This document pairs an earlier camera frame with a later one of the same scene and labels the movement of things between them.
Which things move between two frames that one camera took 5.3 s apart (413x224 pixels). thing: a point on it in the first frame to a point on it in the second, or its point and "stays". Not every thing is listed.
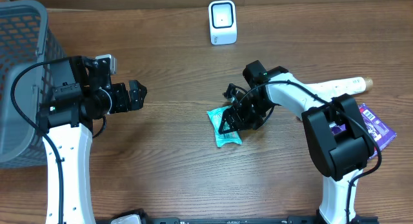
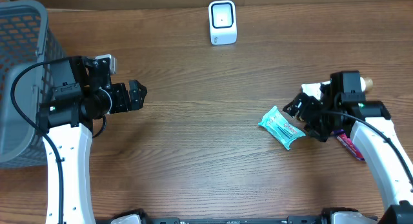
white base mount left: (136, 216) stays
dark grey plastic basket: (25, 41) stays
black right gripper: (241, 112) to (303, 105)
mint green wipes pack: (215, 116) to (273, 121)
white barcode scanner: (222, 18) stays
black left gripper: (130, 97) stays
